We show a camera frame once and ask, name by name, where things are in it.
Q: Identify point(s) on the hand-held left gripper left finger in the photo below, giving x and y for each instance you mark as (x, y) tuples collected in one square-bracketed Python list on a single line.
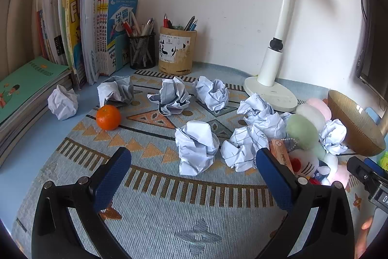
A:
[(113, 177)]

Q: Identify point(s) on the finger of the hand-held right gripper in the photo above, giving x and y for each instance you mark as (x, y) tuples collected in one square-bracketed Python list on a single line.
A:
[(359, 169), (377, 168)]

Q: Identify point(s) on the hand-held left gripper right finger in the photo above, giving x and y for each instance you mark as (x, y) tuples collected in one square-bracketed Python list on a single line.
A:
[(274, 180)]

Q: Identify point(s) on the small orange box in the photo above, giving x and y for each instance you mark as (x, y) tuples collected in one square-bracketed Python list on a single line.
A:
[(279, 151)]

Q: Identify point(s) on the white cat plush toy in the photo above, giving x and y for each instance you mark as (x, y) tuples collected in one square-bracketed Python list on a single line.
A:
[(306, 165)]

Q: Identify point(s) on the white paper ball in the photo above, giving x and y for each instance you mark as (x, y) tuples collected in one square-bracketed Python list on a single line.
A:
[(269, 125), (63, 102), (256, 105), (197, 149), (116, 90), (169, 96), (212, 93), (333, 136), (242, 149)]

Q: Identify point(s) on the gold ribbed bowl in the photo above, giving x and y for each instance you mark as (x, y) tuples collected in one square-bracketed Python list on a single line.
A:
[(354, 125)]

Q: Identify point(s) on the green plush toy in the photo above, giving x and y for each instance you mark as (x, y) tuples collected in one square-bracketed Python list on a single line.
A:
[(301, 131)]

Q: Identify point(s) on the orange tangerine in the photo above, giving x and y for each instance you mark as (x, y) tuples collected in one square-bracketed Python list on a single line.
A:
[(108, 117)]

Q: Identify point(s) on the white and pink plush toy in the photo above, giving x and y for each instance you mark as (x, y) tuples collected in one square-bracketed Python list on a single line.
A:
[(309, 111)]

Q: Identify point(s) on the person's right hand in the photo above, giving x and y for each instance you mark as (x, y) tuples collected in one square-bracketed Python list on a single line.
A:
[(365, 228)]

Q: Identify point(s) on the green packet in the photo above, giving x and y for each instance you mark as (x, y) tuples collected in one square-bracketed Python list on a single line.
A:
[(383, 159)]

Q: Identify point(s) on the patterned woven table mat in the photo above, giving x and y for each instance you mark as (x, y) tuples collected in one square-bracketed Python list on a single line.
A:
[(169, 216)]

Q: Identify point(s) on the black monitor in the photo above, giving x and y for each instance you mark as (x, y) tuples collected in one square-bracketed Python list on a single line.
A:
[(371, 49)]

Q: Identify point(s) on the stack of green booklets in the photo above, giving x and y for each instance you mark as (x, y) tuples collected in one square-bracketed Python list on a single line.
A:
[(24, 89)]

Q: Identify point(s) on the black mesh pen holder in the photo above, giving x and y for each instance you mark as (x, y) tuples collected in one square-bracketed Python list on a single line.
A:
[(142, 52)]

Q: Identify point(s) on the bamboo pen holder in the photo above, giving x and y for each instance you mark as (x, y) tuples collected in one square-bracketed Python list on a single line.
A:
[(178, 64)]

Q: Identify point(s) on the row of upright books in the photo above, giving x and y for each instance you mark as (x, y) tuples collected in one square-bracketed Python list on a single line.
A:
[(91, 34)]

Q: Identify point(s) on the red pen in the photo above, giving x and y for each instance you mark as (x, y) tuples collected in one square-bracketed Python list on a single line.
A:
[(166, 21), (127, 29)]

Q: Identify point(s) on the beige pencil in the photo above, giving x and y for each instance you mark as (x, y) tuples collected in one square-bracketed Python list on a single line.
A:
[(135, 24)]

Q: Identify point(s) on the silver pen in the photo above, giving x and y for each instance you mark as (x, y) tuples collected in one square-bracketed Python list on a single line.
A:
[(148, 25)]

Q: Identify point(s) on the white desk lamp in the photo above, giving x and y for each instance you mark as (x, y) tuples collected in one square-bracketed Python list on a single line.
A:
[(283, 19)]

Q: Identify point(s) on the blue pen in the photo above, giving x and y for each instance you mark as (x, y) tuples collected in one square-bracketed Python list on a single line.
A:
[(190, 23)]

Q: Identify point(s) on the teal pen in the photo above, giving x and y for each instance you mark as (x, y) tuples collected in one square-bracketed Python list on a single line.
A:
[(195, 25)]

